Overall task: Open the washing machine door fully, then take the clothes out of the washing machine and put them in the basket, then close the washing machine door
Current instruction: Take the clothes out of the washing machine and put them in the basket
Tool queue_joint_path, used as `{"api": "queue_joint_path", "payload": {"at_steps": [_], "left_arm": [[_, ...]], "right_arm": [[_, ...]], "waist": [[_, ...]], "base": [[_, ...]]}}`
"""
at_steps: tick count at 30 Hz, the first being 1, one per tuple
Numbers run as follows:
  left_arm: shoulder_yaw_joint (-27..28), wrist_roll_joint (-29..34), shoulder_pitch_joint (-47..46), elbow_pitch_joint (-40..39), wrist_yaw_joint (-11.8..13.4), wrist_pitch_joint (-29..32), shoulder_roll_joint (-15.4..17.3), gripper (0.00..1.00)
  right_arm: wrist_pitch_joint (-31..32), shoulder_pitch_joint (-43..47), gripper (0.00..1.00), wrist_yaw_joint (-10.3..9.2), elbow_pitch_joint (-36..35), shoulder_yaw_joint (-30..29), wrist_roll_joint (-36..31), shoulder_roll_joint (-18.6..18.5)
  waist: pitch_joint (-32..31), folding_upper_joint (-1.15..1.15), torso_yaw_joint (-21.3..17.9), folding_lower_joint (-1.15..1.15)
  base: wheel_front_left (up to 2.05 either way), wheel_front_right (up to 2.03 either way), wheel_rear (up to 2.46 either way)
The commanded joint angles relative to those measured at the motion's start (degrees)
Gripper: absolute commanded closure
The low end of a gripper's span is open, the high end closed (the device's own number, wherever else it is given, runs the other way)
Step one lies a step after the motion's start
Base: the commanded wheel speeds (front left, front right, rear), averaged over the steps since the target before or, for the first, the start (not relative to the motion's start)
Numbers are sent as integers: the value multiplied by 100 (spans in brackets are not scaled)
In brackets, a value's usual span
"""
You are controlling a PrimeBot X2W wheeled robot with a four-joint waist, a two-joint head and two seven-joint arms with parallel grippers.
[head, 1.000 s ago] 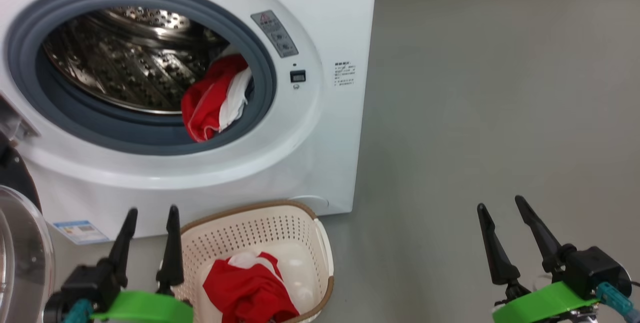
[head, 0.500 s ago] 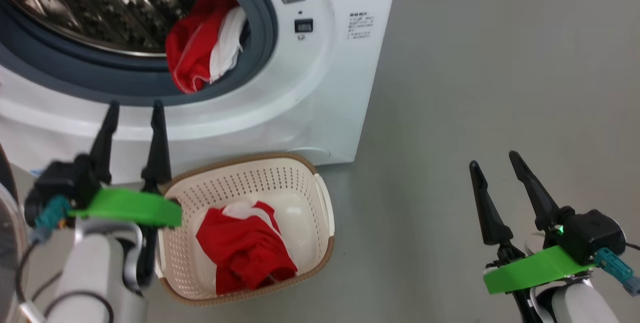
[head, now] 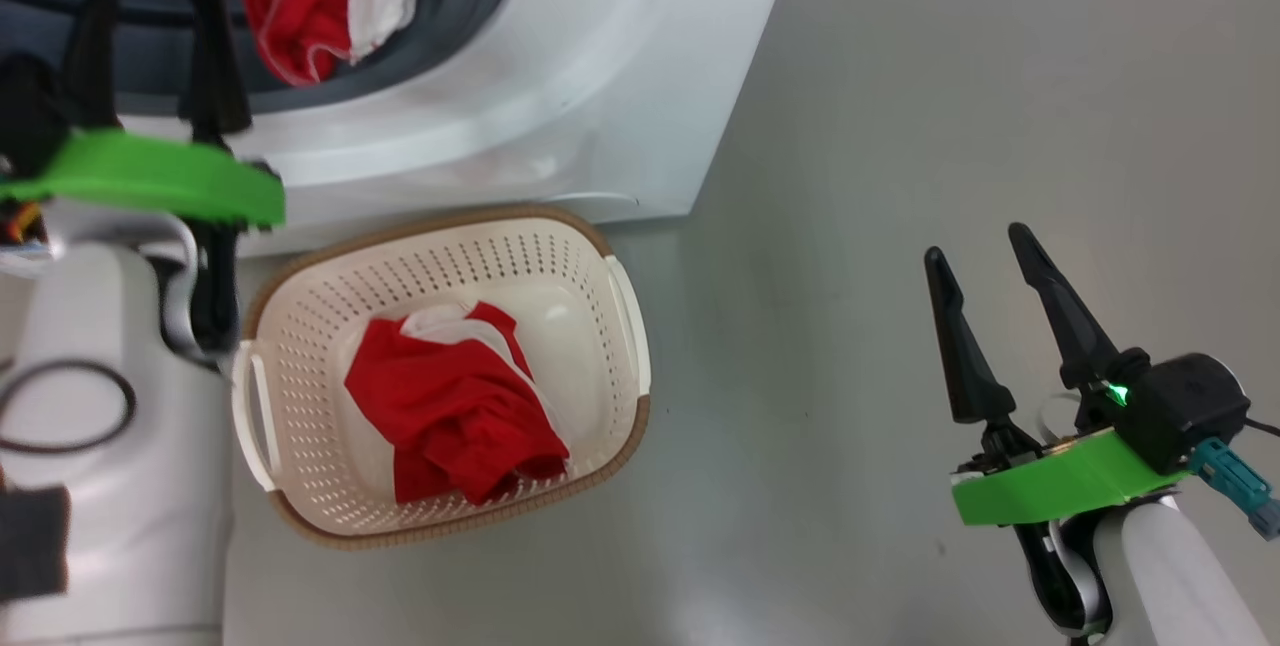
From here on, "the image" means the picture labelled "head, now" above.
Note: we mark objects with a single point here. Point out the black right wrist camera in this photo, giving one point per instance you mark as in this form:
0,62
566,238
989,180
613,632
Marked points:
1190,406

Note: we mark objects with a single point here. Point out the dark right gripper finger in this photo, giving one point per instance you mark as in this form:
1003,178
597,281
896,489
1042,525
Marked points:
970,356
1070,326

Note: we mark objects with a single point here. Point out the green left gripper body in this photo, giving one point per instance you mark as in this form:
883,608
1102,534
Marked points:
150,171

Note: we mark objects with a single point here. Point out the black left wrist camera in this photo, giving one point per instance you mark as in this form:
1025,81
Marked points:
30,111

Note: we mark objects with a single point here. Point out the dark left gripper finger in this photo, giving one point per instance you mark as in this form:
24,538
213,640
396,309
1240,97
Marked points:
212,66
95,56

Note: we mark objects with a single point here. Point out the cream perforated basket brown rim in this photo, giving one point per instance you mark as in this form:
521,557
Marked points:
300,366

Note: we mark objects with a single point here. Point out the white front-load washing machine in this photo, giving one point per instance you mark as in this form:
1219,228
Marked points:
560,76

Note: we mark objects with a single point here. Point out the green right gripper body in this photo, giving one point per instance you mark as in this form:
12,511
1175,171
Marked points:
1060,486

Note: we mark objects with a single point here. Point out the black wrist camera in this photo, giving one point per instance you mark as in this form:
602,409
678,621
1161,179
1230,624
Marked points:
30,111
1190,406

